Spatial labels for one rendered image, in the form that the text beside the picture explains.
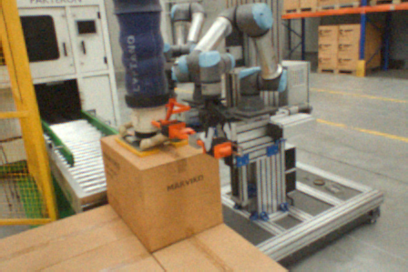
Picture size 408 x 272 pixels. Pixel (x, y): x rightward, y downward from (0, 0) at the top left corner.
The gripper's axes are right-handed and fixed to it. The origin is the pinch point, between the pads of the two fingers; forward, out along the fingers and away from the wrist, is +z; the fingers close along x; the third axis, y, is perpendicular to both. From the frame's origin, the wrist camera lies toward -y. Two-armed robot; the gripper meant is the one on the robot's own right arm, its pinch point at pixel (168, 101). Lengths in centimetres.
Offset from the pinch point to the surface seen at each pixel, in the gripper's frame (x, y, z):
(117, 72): 280, -874, 71
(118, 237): -53, 38, 54
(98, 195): -48, -6, 49
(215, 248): -21, 76, 54
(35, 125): -65, -82, 17
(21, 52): -65, -82, -35
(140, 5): -29, 41, -54
